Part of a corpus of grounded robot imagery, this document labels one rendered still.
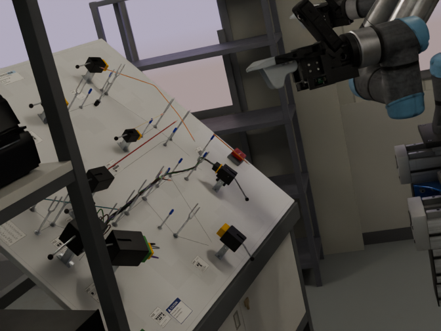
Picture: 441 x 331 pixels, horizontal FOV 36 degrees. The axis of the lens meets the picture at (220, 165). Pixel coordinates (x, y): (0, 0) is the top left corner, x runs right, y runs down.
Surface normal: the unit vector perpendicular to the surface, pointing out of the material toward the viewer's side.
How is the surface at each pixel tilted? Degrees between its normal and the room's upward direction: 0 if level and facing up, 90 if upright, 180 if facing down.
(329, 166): 90
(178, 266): 48
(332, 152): 90
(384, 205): 90
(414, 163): 90
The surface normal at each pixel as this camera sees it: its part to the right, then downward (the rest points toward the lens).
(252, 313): 0.90, -0.08
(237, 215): 0.52, -0.69
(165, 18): -0.18, 0.29
